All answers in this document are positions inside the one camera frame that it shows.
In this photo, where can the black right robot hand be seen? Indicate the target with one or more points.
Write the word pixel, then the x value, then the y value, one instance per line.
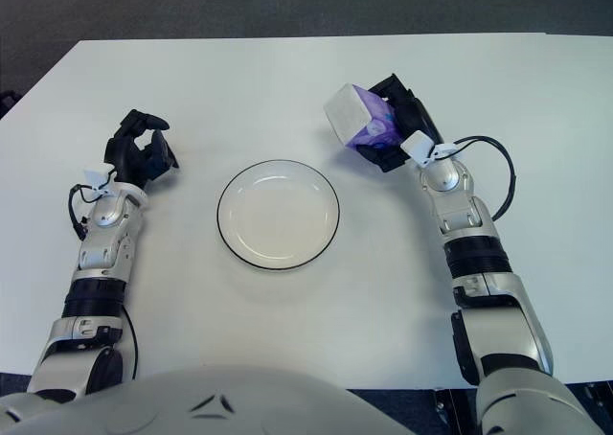
pixel 412 114

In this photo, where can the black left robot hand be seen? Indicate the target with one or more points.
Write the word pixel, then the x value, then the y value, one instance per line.
pixel 122 154

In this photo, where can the purple tissue paper pack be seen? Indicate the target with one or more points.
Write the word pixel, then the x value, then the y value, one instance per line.
pixel 349 111

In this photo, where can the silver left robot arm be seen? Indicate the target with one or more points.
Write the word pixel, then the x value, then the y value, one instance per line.
pixel 103 238

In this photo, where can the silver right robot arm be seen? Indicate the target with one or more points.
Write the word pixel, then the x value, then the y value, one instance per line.
pixel 479 258

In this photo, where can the white plate with black rim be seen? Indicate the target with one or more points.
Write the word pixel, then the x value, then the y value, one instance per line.
pixel 278 214

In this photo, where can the white right wrist connector box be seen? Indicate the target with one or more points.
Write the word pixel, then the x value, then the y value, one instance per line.
pixel 419 146

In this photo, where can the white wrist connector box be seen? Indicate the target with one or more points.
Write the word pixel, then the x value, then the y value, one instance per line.
pixel 96 178
pixel 419 146

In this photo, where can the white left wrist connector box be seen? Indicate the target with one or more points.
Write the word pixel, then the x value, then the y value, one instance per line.
pixel 96 178

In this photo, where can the grey robot torso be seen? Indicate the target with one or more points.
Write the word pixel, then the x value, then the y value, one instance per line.
pixel 215 406

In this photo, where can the black table frame bracket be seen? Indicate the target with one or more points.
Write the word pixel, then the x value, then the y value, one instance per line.
pixel 452 411

